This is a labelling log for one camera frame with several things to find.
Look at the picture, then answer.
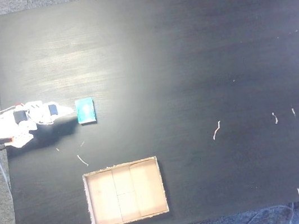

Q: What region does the green block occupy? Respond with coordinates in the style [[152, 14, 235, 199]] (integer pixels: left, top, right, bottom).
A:
[[74, 97, 98, 126]]

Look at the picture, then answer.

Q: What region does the open cardboard box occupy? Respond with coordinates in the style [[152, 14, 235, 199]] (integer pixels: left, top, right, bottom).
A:
[[80, 155, 171, 224]]

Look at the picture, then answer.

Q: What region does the grey cable with black plug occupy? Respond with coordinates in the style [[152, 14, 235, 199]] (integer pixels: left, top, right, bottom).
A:
[[0, 145, 17, 224]]

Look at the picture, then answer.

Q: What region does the grey floor cable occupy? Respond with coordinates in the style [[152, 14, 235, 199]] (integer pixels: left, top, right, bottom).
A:
[[166, 202, 298, 224]]

